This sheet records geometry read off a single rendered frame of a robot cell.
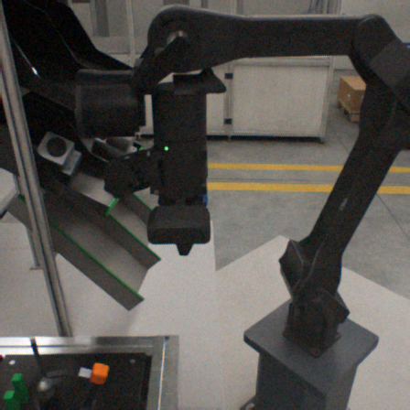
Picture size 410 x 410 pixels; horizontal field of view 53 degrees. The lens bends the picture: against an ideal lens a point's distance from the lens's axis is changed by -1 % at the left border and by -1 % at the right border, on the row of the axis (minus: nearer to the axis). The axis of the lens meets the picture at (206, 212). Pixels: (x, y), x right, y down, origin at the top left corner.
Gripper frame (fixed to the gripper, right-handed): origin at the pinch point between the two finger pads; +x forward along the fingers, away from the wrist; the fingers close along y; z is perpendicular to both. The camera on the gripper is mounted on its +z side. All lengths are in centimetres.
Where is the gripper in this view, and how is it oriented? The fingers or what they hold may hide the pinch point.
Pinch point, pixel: (183, 231)
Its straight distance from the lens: 50.2
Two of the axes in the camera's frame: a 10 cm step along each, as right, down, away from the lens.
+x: 0.0, 8.7, 4.9
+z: -10.0, 0.1, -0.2
